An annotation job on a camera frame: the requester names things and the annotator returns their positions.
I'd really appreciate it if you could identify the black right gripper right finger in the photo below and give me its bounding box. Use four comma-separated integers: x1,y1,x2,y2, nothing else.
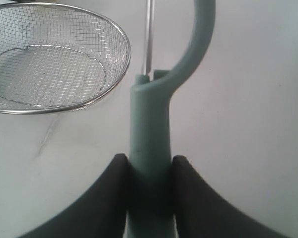
172,155,283,238

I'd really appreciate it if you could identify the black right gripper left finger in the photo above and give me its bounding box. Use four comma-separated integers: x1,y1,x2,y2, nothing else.
23,154,129,238

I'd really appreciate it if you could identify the teal handled peeler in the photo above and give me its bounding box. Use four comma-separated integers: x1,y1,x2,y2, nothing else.
127,0,216,238

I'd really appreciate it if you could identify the oval steel mesh basket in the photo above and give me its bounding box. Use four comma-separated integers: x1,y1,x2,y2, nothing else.
0,2,131,115

